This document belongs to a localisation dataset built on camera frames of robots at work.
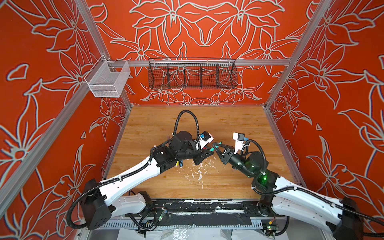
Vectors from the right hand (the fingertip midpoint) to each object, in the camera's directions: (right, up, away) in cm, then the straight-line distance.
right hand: (211, 146), depth 64 cm
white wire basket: (-62, +38, +29) cm, 78 cm away
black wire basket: (-8, +43, +34) cm, 55 cm away
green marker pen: (+1, -2, +1) cm, 2 cm away
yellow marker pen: (-14, -5, -10) cm, 17 cm away
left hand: (+1, -2, +4) cm, 4 cm away
